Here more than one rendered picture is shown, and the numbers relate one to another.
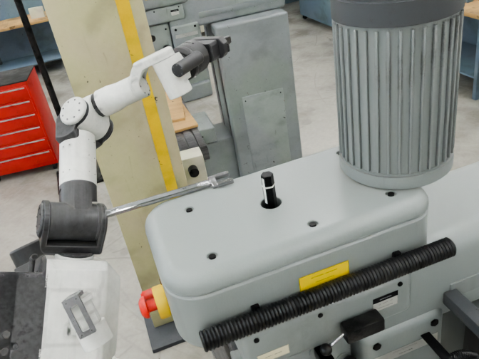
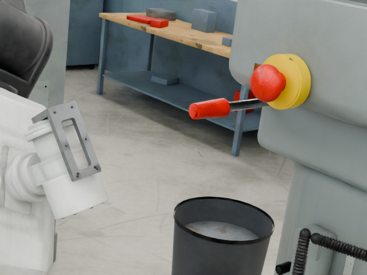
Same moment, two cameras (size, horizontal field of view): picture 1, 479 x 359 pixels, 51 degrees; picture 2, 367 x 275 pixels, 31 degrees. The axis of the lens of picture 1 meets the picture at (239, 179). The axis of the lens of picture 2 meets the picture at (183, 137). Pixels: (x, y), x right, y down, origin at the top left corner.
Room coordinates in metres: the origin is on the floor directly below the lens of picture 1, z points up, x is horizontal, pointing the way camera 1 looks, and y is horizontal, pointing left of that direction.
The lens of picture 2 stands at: (0.11, 0.62, 1.91)
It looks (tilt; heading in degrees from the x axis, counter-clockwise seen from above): 18 degrees down; 330
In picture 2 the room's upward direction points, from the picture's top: 7 degrees clockwise
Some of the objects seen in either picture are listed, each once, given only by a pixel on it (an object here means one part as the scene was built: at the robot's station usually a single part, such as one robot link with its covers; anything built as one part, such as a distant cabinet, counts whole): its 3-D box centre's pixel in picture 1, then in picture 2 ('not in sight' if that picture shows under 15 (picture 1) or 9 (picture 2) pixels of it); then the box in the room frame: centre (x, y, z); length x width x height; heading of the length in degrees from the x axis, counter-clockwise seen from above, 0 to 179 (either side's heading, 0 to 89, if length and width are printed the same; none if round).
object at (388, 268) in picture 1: (332, 290); not in sight; (0.60, -0.12, 1.79); 0.45 x 0.04 x 0.04; 104
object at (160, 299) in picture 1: (161, 301); (284, 81); (0.68, 0.18, 1.76); 0.06 x 0.02 x 0.06; 14
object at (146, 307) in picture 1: (148, 305); (270, 83); (0.67, 0.20, 1.76); 0.04 x 0.03 x 0.04; 14
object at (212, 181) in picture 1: (169, 194); not in sight; (0.82, 0.13, 1.89); 0.24 x 0.04 x 0.01; 103
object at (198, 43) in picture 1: (199, 54); not in sight; (1.36, 0.05, 1.98); 0.13 x 0.12 x 0.10; 56
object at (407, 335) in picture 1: (373, 329); not in sight; (0.78, -0.24, 1.47); 0.24 x 0.19 x 0.26; 14
